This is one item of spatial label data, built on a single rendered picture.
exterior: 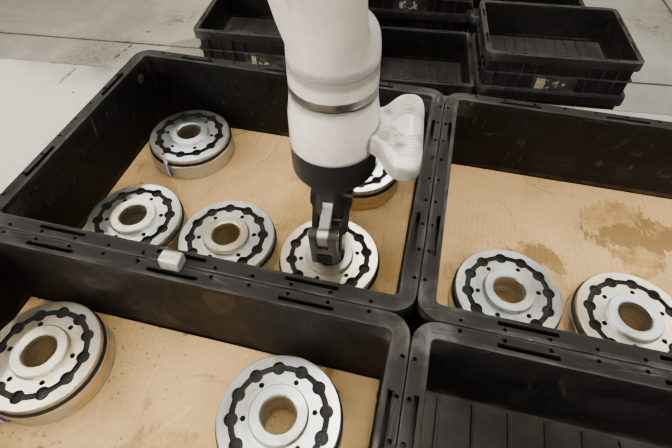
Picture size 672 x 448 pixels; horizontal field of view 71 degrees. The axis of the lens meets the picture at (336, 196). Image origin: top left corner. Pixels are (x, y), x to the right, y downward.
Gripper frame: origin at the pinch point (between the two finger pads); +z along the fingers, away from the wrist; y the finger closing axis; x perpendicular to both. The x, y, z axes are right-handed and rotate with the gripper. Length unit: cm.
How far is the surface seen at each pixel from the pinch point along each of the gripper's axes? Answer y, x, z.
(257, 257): 4.5, -7.3, -0.7
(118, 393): 18.5, -16.8, 2.4
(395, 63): -109, 3, 48
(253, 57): -84, -37, 33
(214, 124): -15.1, -18.4, -0.7
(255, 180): -8.9, -11.6, 2.5
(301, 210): -4.9, -4.8, 2.5
